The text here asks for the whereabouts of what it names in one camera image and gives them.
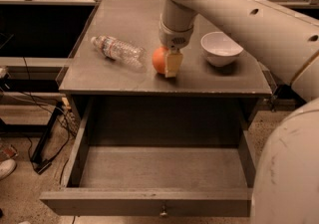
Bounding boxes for clear plastic water bottle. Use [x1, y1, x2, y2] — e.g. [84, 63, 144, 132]
[91, 36, 146, 71]

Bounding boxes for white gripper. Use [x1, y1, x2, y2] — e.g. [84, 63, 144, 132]
[159, 0, 197, 78]

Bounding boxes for white ceramic bowl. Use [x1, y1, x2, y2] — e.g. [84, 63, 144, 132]
[200, 32, 243, 67]

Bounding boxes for black floor cables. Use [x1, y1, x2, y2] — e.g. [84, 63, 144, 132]
[0, 56, 81, 224]

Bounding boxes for orange fruit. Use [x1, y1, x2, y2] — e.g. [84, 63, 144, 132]
[152, 47, 168, 75]

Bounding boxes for grey cabinet with counter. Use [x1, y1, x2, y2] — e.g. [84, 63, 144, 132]
[55, 0, 278, 142]

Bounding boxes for grey top drawer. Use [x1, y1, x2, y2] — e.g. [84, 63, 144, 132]
[40, 100, 256, 217]

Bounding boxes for small metal drawer knob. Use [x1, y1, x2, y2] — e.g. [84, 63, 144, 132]
[159, 204, 168, 218]

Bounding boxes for black metal stand leg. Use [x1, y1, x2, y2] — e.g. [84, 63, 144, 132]
[30, 102, 63, 174]

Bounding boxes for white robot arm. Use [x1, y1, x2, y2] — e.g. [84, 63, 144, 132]
[159, 0, 319, 224]

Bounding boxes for white shoe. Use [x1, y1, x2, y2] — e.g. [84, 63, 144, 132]
[0, 159, 17, 180]

